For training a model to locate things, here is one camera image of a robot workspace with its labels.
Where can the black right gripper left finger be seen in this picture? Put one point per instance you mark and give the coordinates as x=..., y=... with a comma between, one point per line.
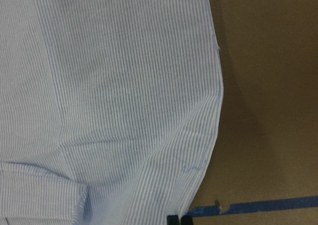
x=172, y=220

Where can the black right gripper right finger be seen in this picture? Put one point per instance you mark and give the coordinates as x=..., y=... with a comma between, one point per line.
x=186, y=220

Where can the light blue striped shirt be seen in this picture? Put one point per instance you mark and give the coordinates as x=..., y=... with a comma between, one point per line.
x=109, y=109

